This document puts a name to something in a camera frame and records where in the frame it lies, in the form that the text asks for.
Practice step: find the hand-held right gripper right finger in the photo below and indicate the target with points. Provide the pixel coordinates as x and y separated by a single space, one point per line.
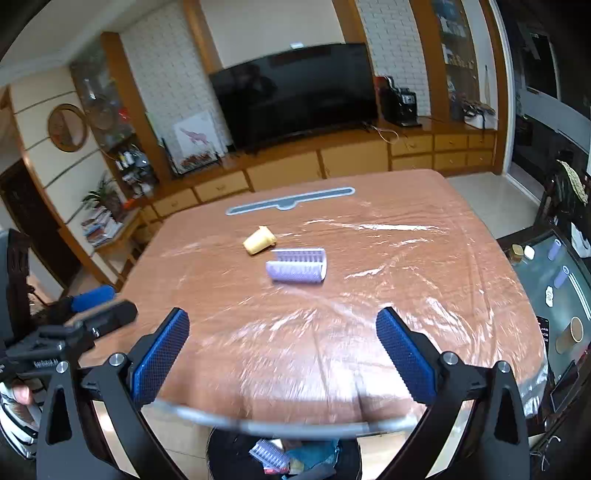
408 355

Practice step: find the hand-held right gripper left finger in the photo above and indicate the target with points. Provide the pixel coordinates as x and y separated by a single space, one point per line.
161 355

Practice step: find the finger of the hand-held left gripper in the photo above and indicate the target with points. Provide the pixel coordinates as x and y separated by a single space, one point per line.
111 316
92 297

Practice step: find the black trash bin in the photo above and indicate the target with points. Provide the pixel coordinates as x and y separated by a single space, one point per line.
221 457

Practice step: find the yellow plastic cup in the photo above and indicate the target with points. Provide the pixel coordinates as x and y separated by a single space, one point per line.
258 241

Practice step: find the person's left hand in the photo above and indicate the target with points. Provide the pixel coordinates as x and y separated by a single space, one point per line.
21 393

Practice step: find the stack of books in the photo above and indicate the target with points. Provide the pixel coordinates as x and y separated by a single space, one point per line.
99 228

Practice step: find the wooden side table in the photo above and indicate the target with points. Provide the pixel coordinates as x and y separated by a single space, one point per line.
127 230

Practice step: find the black chair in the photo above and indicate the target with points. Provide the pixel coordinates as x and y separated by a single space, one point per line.
16 267

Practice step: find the potted plant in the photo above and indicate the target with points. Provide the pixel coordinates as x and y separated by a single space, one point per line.
111 201

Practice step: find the wooden shelf with bottles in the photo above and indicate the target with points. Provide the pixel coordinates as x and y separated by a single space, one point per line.
129 157

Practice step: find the dark glass table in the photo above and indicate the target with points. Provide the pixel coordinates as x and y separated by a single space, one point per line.
535 281

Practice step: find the black phone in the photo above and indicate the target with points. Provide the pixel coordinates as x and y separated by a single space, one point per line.
563 387

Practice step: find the brown paper cup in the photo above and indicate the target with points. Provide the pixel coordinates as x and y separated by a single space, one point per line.
570 334

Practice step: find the small purple hair roller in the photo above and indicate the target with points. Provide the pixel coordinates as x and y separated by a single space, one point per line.
553 250
561 277

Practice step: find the giraffe painting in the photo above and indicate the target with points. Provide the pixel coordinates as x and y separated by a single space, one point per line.
196 138

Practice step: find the grey table strip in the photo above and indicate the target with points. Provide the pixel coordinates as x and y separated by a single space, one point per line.
291 201

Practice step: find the long wooden cabinet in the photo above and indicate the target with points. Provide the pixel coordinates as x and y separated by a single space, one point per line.
286 170

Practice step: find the black coffee machine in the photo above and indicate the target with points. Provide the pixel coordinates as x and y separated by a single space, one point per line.
399 104

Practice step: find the black television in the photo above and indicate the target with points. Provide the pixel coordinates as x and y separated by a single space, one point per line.
295 92

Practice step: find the wooden glass display cabinet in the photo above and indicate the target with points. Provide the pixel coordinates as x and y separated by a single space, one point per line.
455 60

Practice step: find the sliding glass door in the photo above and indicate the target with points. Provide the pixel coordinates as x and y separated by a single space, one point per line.
540 60

